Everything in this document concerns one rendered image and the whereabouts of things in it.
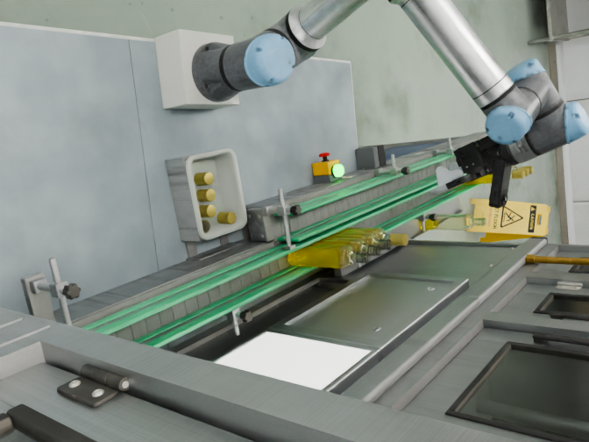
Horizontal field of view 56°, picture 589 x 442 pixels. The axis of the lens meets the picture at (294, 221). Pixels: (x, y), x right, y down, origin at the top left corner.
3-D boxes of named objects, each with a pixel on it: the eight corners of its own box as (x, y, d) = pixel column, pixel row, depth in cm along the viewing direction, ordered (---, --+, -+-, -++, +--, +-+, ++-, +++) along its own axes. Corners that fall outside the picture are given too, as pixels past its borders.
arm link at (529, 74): (525, 71, 104) (553, 118, 106) (542, 49, 111) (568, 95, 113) (489, 89, 110) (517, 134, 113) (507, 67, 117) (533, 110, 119)
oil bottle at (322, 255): (288, 265, 162) (348, 269, 148) (285, 247, 161) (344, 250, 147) (301, 260, 166) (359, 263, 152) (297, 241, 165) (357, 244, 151)
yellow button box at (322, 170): (313, 183, 191) (330, 182, 186) (309, 162, 190) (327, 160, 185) (325, 180, 196) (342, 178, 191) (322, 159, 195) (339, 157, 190)
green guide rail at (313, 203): (273, 216, 156) (294, 216, 151) (273, 212, 156) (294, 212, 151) (497, 136, 285) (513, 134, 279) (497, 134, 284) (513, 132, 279)
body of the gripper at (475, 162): (463, 148, 133) (509, 126, 125) (478, 181, 132) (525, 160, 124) (450, 153, 127) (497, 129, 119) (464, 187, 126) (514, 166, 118)
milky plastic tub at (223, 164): (181, 241, 148) (202, 242, 142) (165, 159, 144) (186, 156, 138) (228, 225, 161) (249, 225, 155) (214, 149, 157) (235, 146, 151)
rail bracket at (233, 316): (210, 333, 140) (247, 341, 131) (205, 308, 139) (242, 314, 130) (222, 327, 143) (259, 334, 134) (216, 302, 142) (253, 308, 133)
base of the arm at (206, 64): (191, 37, 138) (217, 28, 132) (236, 50, 150) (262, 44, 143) (191, 96, 138) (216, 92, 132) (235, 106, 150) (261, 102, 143)
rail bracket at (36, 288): (21, 336, 113) (75, 352, 99) (0, 258, 110) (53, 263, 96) (44, 326, 117) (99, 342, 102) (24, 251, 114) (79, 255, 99)
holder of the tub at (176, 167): (185, 260, 149) (203, 261, 144) (164, 160, 144) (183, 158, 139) (230, 243, 162) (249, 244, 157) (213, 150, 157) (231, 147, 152)
